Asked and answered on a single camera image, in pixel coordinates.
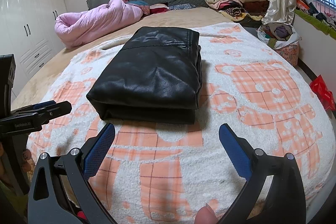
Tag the pink padded quilt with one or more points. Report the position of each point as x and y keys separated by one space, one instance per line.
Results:
x=79 y=28

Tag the person's right hand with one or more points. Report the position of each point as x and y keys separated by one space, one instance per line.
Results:
x=205 y=215

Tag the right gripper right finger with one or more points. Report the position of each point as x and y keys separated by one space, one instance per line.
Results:
x=285 y=201

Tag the black leather jacket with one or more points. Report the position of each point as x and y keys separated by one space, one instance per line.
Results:
x=155 y=77

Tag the white pink bear blanket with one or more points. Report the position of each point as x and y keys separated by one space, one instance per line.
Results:
x=164 y=172

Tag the clothes on window sill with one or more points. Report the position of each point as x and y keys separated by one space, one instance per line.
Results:
x=319 y=16

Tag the red plastic bag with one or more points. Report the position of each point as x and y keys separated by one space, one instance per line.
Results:
x=318 y=86

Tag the person's left hand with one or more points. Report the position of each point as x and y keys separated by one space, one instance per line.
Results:
x=27 y=163

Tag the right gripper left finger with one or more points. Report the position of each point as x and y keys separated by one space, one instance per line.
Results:
x=48 y=201

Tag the white wardrobe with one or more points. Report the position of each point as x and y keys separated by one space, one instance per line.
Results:
x=27 y=32

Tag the red pillow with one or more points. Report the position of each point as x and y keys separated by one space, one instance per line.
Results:
x=158 y=8

